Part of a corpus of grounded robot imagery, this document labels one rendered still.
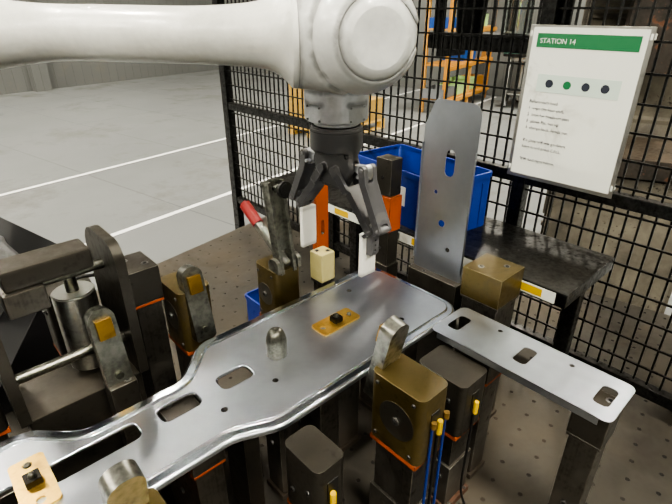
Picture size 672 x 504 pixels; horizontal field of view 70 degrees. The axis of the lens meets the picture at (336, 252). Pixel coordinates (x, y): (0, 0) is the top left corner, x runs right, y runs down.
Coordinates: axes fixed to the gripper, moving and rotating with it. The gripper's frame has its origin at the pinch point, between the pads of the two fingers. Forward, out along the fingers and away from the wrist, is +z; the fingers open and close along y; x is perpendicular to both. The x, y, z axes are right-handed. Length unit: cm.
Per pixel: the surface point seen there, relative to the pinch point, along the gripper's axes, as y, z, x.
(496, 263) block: 12.5, 7.6, 29.0
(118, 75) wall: -1159, 103, 384
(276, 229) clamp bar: -14.2, 0.4, -1.2
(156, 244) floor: -261, 114, 69
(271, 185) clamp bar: -15.4, -7.4, -0.9
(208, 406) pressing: 2.6, 13.7, -25.9
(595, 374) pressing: 35.5, 13.5, 19.3
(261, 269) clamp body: -17.8, 9.4, -2.7
